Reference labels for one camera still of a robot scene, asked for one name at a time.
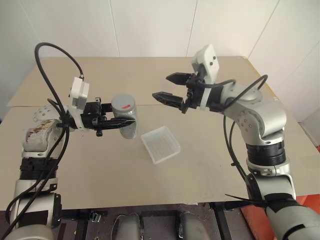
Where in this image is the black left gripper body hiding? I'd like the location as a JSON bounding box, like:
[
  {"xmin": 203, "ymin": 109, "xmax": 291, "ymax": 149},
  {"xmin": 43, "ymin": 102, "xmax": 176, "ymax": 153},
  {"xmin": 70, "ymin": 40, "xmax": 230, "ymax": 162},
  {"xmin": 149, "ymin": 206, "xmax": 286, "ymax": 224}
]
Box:
[{"xmin": 80, "ymin": 97, "xmax": 106, "ymax": 138}]

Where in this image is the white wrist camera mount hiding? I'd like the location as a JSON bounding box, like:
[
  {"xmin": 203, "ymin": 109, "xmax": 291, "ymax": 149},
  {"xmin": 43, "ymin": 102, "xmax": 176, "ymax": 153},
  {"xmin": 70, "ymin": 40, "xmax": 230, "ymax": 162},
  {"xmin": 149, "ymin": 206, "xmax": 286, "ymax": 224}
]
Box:
[
  {"xmin": 191, "ymin": 44, "xmax": 221, "ymax": 111},
  {"xmin": 66, "ymin": 76, "xmax": 91, "ymax": 130}
]

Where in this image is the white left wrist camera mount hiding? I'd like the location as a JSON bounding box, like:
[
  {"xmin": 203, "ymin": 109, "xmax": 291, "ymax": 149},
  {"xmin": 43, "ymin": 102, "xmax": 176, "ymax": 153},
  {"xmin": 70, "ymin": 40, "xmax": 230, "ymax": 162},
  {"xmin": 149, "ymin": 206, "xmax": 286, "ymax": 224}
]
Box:
[{"xmin": 66, "ymin": 76, "xmax": 91, "ymax": 130}]

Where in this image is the black metal table frame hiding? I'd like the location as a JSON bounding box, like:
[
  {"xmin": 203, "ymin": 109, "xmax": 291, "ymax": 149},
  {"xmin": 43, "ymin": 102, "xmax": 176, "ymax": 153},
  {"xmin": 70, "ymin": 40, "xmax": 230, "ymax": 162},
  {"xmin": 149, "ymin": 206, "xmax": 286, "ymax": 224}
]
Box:
[{"xmin": 59, "ymin": 201, "xmax": 233, "ymax": 240}]

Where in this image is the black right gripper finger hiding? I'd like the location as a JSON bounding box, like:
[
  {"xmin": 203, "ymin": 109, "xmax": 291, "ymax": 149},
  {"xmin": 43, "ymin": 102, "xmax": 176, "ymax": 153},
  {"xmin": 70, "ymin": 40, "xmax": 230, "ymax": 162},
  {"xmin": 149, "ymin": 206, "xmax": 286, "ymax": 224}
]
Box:
[
  {"xmin": 165, "ymin": 72, "xmax": 193, "ymax": 87},
  {"xmin": 152, "ymin": 91, "xmax": 189, "ymax": 115}
]

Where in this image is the orange sheet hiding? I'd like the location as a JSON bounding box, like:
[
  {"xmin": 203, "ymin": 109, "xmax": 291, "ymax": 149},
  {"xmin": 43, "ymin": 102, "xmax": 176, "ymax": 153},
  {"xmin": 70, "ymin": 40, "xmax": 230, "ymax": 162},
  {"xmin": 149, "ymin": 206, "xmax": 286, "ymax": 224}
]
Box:
[{"xmin": 240, "ymin": 194, "xmax": 320, "ymax": 240}]

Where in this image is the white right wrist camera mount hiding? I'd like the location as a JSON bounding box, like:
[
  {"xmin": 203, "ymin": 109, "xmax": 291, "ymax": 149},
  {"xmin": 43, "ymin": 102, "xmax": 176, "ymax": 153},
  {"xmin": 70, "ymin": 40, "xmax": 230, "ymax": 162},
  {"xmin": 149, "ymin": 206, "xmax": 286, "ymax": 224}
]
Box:
[{"xmin": 191, "ymin": 44, "xmax": 221, "ymax": 111}]

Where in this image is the translucent plastic box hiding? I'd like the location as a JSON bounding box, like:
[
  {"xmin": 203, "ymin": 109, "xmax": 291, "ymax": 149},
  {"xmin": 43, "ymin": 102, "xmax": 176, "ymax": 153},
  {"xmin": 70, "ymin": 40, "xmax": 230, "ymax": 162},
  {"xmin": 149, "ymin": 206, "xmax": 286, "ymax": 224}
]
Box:
[{"xmin": 140, "ymin": 125, "xmax": 182, "ymax": 165}]

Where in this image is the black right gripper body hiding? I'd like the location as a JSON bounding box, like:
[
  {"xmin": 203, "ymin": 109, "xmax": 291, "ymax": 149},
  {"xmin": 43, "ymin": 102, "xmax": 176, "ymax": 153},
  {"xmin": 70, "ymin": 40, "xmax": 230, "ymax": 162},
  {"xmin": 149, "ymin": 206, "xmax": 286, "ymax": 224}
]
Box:
[{"xmin": 183, "ymin": 71, "xmax": 209, "ymax": 109}]

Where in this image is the small silver metal clamp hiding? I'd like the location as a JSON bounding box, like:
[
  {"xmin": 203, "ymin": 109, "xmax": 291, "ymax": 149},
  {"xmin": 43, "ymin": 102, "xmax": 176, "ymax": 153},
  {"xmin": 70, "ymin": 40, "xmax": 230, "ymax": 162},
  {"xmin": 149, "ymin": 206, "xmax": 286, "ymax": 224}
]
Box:
[{"xmin": 90, "ymin": 210, "xmax": 102, "ymax": 223}]

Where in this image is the grey jar lid red mark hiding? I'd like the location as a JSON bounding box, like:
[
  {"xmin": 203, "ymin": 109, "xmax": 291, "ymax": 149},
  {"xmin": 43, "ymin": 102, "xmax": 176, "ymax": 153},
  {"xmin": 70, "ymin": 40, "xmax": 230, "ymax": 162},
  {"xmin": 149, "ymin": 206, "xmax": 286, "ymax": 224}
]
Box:
[{"xmin": 111, "ymin": 93, "xmax": 137, "ymax": 119}]

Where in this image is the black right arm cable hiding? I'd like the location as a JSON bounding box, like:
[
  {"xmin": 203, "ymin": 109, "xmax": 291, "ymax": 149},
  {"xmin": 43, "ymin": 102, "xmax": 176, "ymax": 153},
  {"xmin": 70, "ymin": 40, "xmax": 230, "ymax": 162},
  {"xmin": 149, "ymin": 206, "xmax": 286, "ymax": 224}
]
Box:
[{"xmin": 203, "ymin": 74, "xmax": 270, "ymax": 201}]

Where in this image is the black zip tie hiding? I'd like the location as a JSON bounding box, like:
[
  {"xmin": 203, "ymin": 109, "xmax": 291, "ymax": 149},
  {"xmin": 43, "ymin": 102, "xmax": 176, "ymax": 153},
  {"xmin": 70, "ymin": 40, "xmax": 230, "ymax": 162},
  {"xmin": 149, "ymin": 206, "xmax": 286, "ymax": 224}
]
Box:
[{"xmin": 224, "ymin": 192, "xmax": 271, "ymax": 209}]

